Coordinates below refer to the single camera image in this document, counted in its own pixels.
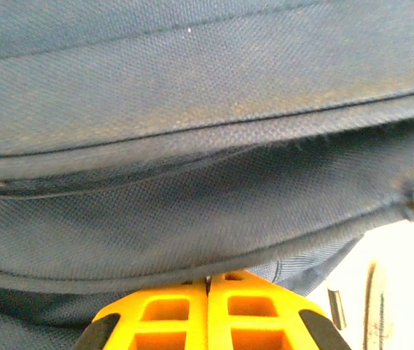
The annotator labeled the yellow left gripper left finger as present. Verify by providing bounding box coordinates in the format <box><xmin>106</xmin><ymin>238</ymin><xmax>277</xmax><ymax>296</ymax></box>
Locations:
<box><xmin>74</xmin><ymin>279</ymin><xmax>210</xmax><ymax>350</ymax></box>

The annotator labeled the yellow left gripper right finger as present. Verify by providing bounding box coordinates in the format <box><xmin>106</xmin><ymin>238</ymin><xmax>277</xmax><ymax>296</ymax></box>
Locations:
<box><xmin>206</xmin><ymin>269</ymin><xmax>352</xmax><ymax>350</ymax></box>

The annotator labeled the navy blue backpack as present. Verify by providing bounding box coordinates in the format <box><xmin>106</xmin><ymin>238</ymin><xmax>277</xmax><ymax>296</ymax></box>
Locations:
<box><xmin>0</xmin><ymin>0</ymin><xmax>414</xmax><ymax>350</ymax></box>

